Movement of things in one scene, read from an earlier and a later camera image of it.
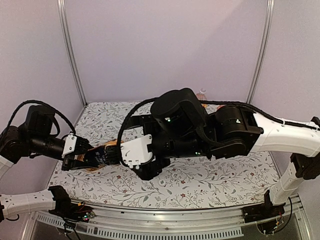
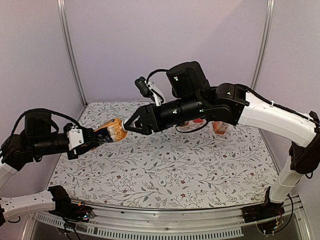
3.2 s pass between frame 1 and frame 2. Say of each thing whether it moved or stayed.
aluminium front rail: stayed
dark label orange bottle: moved
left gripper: moved
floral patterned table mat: stayed
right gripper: moved
